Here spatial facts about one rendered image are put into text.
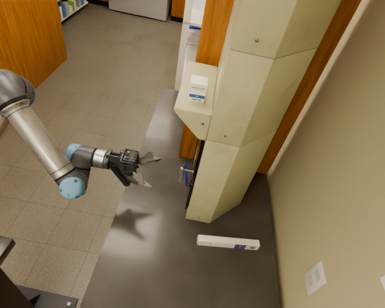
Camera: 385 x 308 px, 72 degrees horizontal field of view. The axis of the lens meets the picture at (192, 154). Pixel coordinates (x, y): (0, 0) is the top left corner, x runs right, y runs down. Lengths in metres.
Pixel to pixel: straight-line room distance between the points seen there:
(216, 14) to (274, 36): 0.41
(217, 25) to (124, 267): 0.95
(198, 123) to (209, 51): 0.38
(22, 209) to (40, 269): 0.54
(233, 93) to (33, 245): 1.91
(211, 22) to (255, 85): 0.40
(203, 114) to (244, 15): 0.29
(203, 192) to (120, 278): 0.43
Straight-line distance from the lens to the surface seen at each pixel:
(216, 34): 1.08
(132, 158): 1.03
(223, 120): 0.80
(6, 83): 1.02
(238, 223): 1.26
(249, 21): 0.68
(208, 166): 0.94
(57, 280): 2.16
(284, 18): 0.68
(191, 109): 0.80
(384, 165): 0.81
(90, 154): 1.08
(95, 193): 2.46
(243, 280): 1.16
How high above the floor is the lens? 1.97
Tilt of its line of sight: 44 degrees down
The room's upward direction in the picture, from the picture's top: 13 degrees clockwise
